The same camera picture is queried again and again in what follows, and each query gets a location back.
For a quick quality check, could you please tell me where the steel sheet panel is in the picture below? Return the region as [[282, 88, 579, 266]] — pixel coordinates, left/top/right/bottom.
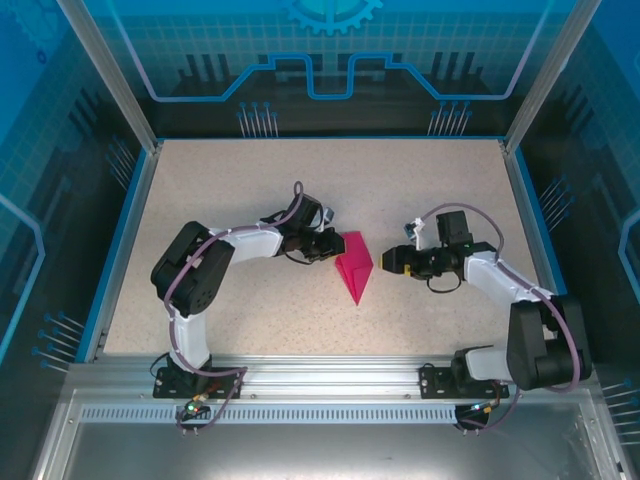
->
[[32, 389, 626, 480]]

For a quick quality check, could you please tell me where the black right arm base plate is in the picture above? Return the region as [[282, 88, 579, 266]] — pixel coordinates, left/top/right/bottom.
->
[[418, 363, 511, 400]]

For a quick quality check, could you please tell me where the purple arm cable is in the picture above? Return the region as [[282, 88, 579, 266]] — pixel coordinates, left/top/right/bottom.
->
[[422, 202, 594, 437], [163, 180, 305, 437]]

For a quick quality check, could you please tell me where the aluminium frame post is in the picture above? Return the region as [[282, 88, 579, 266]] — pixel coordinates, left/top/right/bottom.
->
[[57, 0, 164, 154], [502, 0, 604, 154]]

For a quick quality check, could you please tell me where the thin black right gripper cable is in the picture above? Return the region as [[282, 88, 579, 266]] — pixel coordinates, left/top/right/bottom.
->
[[424, 272, 464, 297]]

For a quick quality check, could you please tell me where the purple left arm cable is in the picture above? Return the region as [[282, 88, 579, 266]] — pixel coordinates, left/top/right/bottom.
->
[[163, 180, 305, 437]]

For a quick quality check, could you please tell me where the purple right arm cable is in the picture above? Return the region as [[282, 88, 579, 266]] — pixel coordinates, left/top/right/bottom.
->
[[422, 202, 594, 437]]

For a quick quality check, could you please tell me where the aluminium table side rail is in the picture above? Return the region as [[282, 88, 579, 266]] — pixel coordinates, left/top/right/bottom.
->
[[84, 139, 166, 364], [499, 139, 576, 360]]

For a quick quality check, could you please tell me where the pink paper sheet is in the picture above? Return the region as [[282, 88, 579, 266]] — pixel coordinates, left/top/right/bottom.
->
[[333, 230, 375, 307]]

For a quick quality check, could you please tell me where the cable connector with green light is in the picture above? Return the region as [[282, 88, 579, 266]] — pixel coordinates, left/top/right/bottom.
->
[[182, 394, 209, 420], [464, 398, 502, 417]]

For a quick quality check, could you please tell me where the aluminium mounting rail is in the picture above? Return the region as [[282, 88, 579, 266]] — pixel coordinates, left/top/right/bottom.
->
[[67, 352, 599, 401]]

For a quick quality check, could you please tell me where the slotted grey cable duct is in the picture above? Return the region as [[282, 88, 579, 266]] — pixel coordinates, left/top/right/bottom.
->
[[79, 405, 459, 424]]

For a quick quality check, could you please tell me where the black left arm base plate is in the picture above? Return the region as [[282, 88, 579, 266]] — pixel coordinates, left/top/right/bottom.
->
[[152, 366, 246, 401]]

